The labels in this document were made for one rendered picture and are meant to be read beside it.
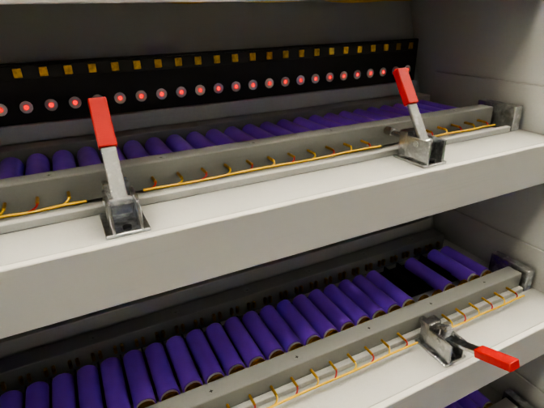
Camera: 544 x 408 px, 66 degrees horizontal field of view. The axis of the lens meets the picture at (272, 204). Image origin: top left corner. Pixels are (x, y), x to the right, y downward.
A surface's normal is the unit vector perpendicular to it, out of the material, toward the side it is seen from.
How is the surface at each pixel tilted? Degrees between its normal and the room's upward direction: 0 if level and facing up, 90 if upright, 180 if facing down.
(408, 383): 18
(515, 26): 90
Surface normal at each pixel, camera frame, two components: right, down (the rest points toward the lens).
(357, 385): -0.02, -0.91
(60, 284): 0.44, 0.36
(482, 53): -0.90, 0.20
